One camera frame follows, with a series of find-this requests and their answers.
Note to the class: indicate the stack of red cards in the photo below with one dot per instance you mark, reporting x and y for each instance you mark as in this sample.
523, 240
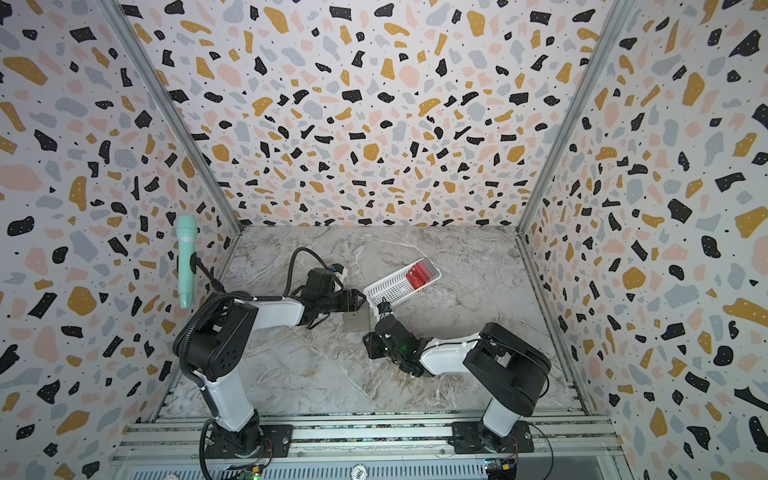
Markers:
420, 275

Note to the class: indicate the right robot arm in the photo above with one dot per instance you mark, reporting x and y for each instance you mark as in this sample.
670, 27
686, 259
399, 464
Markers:
514, 373

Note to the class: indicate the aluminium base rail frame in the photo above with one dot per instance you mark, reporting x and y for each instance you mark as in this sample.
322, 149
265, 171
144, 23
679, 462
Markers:
553, 444

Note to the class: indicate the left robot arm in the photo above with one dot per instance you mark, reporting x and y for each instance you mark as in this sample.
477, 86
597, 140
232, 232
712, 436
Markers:
212, 344

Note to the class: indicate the white plastic mesh basket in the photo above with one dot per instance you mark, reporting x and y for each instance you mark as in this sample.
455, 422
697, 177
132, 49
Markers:
395, 288

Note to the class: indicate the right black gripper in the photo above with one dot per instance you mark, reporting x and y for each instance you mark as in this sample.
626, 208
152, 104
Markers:
375, 344

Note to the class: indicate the black microphone stand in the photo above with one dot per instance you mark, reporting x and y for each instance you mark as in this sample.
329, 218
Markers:
197, 265

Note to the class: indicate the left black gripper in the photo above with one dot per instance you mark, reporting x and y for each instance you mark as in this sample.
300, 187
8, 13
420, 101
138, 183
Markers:
350, 300

